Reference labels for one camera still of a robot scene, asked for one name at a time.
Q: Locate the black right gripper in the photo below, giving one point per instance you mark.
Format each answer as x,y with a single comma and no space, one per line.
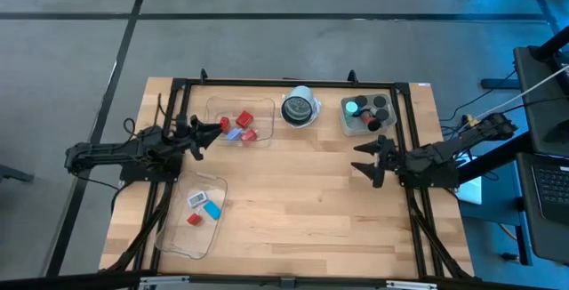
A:
387,161

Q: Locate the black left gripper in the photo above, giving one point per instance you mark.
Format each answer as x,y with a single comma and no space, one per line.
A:
186,136

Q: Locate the red USB wall charger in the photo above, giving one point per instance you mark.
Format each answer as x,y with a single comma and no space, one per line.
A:
244,119
249,135
225,124

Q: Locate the red sand hourglass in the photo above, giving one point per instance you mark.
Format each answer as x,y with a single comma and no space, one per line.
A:
368,118

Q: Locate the small white digital clock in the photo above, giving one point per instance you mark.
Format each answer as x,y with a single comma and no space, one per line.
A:
197,199

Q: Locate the small teal digital clock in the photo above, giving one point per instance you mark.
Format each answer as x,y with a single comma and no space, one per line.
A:
212,210

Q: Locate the small red digital clock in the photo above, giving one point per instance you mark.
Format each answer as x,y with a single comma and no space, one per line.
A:
194,219

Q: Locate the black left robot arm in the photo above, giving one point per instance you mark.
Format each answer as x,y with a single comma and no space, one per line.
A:
111,152

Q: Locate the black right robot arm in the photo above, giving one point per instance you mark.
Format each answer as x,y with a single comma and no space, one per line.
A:
444,152

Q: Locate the white plastic bin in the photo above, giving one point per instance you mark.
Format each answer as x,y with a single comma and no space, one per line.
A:
349,127

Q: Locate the teal capped hourglass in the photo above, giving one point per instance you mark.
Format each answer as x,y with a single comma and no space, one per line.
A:
351,108

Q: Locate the clear plastic bin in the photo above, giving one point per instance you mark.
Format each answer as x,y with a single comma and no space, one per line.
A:
262,103
191,241

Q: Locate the white round cup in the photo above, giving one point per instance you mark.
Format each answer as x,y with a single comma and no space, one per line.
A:
298,108

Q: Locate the white box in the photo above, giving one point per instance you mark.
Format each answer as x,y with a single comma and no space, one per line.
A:
471,192

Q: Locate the black stand pole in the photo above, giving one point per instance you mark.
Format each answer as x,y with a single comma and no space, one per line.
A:
493,158

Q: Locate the black stand foot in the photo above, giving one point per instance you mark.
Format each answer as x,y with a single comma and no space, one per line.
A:
498,83
15,174

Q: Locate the black side desk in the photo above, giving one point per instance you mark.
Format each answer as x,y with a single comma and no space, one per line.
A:
533,103

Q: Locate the black laptop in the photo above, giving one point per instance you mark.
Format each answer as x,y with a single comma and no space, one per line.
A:
551,192

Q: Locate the black computer mouse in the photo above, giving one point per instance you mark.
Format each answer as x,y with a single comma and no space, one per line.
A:
559,133

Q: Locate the black table frame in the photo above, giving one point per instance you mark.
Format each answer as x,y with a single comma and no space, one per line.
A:
289,82

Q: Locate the silver aluminium bracket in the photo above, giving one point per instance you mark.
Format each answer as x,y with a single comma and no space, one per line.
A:
411,286
164,282

